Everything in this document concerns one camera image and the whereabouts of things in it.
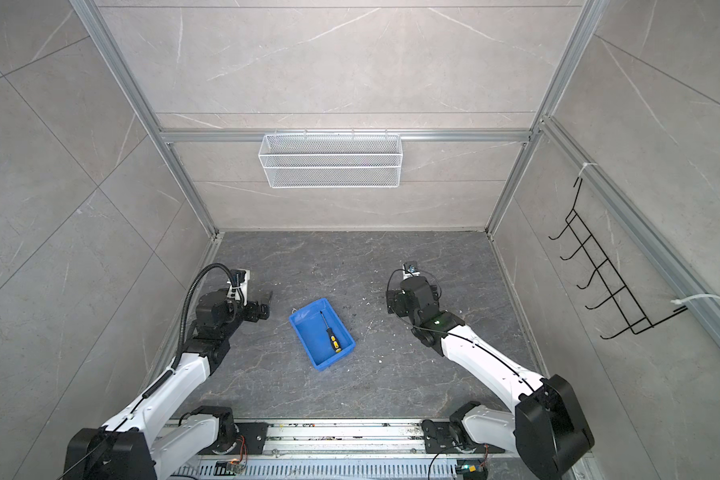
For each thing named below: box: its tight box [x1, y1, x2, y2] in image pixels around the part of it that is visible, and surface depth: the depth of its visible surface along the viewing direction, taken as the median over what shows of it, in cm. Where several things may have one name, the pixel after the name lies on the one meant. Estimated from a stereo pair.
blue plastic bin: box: [289, 298, 356, 371], surface depth 92 cm
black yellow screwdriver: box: [319, 310, 342, 353], surface depth 90 cm
